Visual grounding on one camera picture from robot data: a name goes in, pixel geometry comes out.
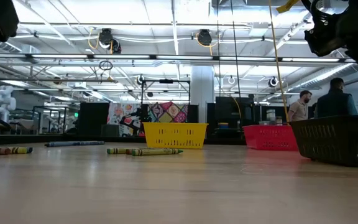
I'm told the person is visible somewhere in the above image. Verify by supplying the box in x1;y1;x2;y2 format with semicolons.
287;90;313;123
314;77;358;119

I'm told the black plastic basket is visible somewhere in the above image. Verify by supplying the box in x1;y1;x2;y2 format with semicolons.
290;114;358;168

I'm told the red plastic basket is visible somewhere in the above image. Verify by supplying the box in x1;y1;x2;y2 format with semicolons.
242;124;300;152

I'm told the black equipment rack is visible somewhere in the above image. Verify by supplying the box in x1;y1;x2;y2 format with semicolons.
206;95;262;139

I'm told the white column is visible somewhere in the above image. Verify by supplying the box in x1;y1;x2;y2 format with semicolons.
190;64;215;124

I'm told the colourful patchwork cloth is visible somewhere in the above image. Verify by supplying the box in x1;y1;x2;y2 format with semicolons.
147;101;189;124

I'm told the yellow plastic basket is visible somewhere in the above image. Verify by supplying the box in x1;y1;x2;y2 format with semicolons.
142;121;209;150

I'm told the floral patterned cloth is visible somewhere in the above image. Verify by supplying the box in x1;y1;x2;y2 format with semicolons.
107;102;143;137

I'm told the black cabinet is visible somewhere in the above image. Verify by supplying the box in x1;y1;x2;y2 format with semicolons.
78;101;110;136

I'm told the silver air duct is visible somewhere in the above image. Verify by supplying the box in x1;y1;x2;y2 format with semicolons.
0;30;42;54
286;63;356;93

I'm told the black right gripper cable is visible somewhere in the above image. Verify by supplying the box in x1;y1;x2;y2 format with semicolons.
300;0;316;16

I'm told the yellow cable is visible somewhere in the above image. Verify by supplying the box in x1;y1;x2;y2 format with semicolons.
267;0;290;124

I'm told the yellow cable tag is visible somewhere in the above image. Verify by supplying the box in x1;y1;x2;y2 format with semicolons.
276;0;301;14

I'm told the thin black hanging cable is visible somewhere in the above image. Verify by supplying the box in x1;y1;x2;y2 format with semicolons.
216;0;221;98

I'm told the black frame robot station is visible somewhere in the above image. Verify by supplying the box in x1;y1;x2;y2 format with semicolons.
119;78;191;138

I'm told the black metal table frame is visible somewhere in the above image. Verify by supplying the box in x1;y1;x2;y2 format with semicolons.
0;133;248;146

